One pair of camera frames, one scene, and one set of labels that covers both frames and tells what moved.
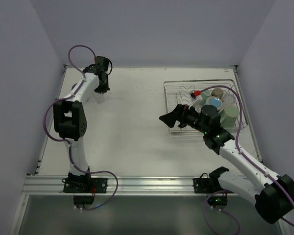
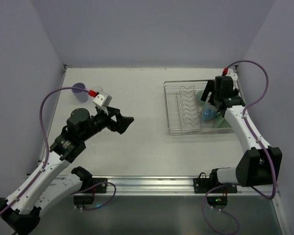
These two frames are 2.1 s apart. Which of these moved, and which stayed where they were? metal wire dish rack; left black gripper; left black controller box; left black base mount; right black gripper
Moved: right black gripper; left black gripper
Stayed: left black controller box; left black base mount; metal wire dish rack
